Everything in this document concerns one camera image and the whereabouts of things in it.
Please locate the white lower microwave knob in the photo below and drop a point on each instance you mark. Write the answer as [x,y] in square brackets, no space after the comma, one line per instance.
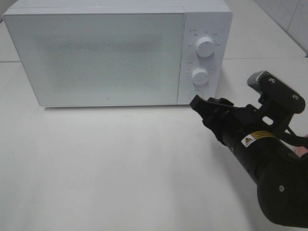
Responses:
[200,76]

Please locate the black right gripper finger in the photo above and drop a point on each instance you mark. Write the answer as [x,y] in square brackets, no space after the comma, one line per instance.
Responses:
[199,105]

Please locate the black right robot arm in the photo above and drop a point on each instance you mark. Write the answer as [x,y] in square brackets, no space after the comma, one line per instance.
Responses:
[280,175]

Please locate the round white door button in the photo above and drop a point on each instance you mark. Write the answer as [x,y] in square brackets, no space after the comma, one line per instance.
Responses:
[193,93]

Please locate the white microwave oven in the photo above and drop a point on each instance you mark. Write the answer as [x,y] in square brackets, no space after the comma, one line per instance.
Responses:
[201,18]

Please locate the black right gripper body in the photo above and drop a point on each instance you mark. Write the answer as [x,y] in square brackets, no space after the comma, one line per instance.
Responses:
[229,123]

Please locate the white microwave knob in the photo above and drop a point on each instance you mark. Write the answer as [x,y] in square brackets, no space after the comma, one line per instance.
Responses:
[205,46]
[200,76]

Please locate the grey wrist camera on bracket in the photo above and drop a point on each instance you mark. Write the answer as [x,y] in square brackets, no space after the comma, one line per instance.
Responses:
[279,102]

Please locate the white upper microwave knob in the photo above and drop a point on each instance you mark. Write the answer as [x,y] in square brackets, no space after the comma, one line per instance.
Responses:
[205,46]

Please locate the white microwave door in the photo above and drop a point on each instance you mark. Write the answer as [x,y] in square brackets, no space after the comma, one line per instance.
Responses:
[98,60]

